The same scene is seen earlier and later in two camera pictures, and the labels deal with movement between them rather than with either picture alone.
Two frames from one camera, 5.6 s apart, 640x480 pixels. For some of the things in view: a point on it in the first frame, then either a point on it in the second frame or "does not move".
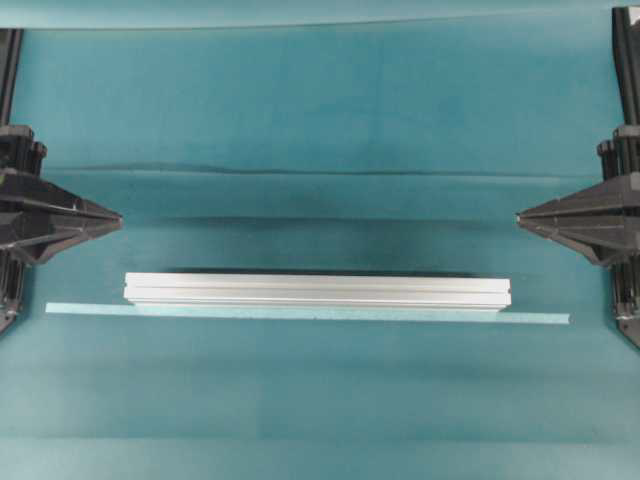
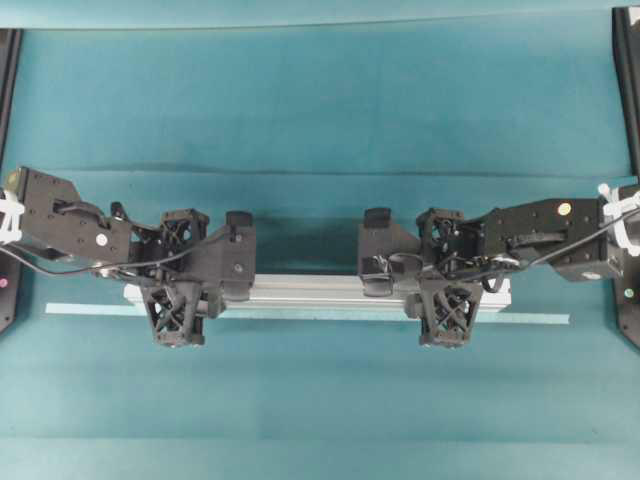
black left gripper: [37, 235] → [181, 244]
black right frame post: [626, 42] does not move
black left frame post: [11, 40] does not move
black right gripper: [617, 203] → [441, 239]
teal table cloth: [319, 137] does not move
